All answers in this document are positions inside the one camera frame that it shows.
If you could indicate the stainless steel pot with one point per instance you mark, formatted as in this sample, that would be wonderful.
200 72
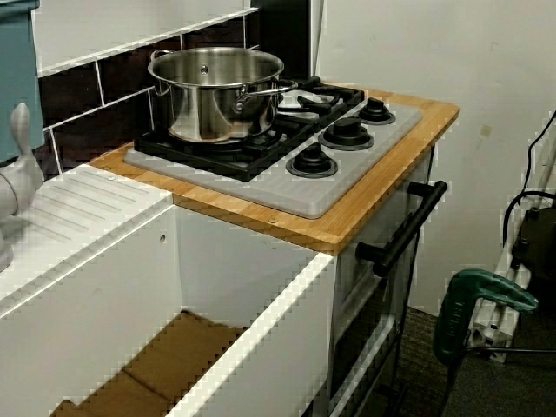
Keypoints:
208 113

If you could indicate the black cast iron stove grate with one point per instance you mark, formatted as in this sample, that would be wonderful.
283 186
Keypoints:
260 163

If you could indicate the black stove knob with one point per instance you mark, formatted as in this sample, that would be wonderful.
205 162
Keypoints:
346 132
375 112
313 161

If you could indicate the grey stove top plate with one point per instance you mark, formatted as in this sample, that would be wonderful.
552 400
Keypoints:
347 182

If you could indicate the white oven door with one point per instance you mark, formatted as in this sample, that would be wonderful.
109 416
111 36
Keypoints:
360 278

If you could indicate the wooden countertop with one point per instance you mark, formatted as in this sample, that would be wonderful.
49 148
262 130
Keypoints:
391 191

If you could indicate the brown cardboard sheet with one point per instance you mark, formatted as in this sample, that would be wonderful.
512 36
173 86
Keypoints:
182 356

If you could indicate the white sink unit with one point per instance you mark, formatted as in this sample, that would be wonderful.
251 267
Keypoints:
87 282

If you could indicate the green bar clamp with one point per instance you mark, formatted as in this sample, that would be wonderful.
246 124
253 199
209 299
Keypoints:
452 330

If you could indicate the grey toy faucet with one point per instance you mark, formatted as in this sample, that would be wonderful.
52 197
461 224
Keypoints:
21 174

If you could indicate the black box device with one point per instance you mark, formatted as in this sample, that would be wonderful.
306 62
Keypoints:
536 239

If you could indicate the teal cabinet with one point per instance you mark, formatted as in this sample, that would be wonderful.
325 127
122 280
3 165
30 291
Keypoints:
17 65

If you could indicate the aluminium frame profile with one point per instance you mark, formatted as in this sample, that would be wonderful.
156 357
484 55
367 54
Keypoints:
508 269

